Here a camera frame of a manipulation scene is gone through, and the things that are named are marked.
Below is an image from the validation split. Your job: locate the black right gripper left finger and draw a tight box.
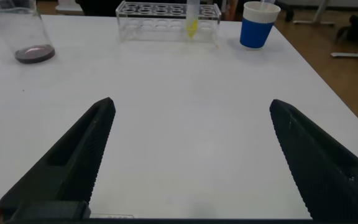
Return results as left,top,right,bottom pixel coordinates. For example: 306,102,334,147
0,96,117,218

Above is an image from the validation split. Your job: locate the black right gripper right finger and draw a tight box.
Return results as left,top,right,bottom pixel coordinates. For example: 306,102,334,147
268,98,358,222

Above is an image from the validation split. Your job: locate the clear glass beaker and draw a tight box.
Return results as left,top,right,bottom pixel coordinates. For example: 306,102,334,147
0,0,56,65

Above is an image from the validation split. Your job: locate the clear acrylic test tube rack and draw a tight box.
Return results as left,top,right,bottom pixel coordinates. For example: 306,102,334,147
115,0,223,44

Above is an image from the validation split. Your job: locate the yellow pigment test tube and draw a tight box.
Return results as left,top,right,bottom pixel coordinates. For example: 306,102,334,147
185,0,201,39

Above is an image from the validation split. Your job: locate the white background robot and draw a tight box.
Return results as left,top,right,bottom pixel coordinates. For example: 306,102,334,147
55,0,83,15

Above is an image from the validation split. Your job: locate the blue and white paper cup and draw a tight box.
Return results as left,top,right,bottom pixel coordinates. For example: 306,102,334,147
239,1,282,50

